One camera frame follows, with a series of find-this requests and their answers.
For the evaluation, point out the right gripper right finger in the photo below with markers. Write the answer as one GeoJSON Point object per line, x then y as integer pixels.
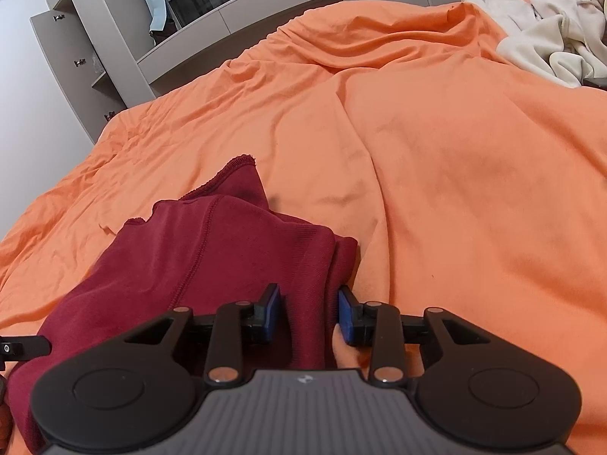
{"type": "Point", "coordinates": [378, 327]}

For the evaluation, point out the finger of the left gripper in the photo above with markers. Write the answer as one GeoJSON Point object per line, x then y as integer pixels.
{"type": "Point", "coordinates": [23, 349]}

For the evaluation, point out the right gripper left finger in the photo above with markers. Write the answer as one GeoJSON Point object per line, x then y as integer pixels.
{"type": "Point", "coordinates": [236, 325]}

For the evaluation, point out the dark red garment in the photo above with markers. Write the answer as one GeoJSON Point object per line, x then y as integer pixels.
{"type": "Point", "coordinates": [217, 244]}

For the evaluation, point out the orange bed sheet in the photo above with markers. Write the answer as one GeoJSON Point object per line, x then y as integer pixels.
{"type": "Point", "coordinates": [467, 182]}

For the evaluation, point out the open grey cabinet door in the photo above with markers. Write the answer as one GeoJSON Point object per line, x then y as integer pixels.
{"type": "Point", "coordinates": [67, 50]}

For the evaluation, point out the clear glass jar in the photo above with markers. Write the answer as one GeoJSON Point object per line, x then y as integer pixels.
{"type": "Point", "coordinates": [97, 65]}

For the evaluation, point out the grey built-in wardrobe unit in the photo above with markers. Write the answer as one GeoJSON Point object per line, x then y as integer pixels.
{"type": "Point", "coordinates": [142, 67]}

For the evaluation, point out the cream white garment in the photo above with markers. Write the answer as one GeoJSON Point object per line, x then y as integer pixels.
{"type": "Point", "coordinates": [563, 41]}

